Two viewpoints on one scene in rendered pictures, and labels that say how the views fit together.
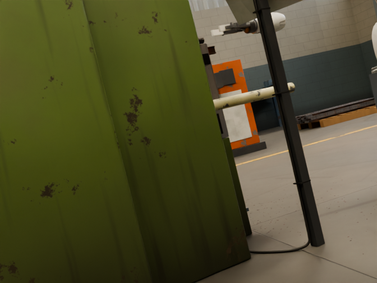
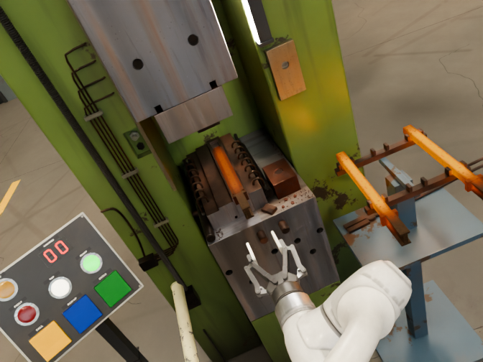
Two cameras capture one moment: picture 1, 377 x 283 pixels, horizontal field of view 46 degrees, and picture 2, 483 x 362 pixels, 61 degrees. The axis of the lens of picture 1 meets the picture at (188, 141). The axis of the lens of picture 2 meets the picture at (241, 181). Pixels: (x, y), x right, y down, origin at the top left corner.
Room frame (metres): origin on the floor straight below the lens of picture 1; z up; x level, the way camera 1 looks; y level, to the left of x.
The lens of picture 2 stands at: (2.63, -1.02, 1.80)
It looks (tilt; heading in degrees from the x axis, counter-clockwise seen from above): 36 degrees down; 113
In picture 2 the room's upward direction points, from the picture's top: 23 degrees counter-clockwise
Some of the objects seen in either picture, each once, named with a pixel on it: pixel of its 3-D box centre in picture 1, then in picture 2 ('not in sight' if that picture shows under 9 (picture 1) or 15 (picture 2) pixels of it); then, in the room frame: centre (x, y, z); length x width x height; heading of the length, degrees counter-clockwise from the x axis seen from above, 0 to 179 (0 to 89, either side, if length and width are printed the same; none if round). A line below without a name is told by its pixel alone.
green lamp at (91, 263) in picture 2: not in sight; (91, 263); (1.83, -0.37, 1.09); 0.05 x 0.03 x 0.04; 26
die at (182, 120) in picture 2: not in sight; (182, 90); (2.08, 0.11, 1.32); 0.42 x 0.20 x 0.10; 116
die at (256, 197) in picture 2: not in sight; (222, 175); (2.08, 0.11, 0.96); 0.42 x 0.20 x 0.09; 116
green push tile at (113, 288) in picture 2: not in sight; (113, 288); (1.87, -0.40, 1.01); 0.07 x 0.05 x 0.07; 51
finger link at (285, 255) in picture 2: (231, 30); (286, 265); (2.37, -0.36, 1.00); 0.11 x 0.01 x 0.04; 94
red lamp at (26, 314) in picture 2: not in sight; (26, 314); (1.71, -0.53, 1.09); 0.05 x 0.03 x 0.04; 26
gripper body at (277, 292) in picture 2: (244, 26); (284, 289); (2.37, -0.43, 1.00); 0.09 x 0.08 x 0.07; 116
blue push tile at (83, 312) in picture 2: not in sight; (83, 313); (1.80, -0.48, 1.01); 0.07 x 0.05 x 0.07; 51
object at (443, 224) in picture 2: not in sight; (405, 226); (2.68, 0.02, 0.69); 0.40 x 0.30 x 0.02; 23
